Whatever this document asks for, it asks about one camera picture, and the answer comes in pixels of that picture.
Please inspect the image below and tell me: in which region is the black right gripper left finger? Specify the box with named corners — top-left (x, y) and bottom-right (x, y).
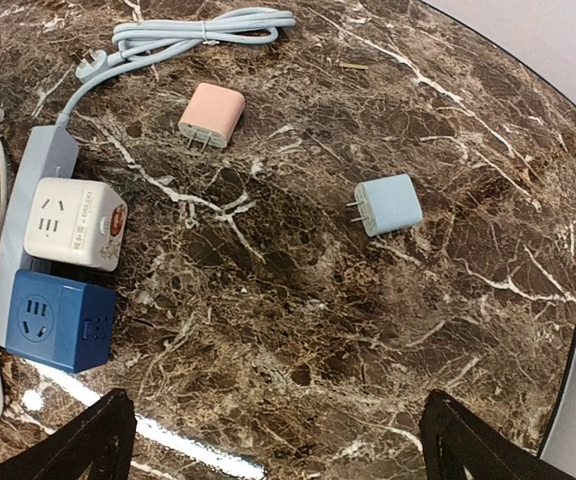
top-left (0, 388), bottom-right (136, 479)

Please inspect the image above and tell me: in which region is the light blue power strip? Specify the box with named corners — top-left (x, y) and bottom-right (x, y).
top-left (0, 7), bottom-right (296, 347)

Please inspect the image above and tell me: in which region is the white cube socket adapter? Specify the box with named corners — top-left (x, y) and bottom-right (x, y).
top-left (23, 177), bottom-right (128, 272)

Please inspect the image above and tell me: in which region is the light blue charger plug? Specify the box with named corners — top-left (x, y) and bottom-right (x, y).
top-left (347, 174), bottom-right (423, 237)

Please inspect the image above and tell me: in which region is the blue cube socket adapter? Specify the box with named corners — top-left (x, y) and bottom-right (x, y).
top-left (5, 270), bottom-right (117, 373)

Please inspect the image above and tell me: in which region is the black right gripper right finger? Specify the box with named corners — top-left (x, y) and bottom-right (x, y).
top-left (419, 390), bottom-right (568, 480)

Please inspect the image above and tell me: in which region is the pink charger plug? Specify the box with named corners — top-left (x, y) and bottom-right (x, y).
top-left (178, 83), bottom-right (245, 151)

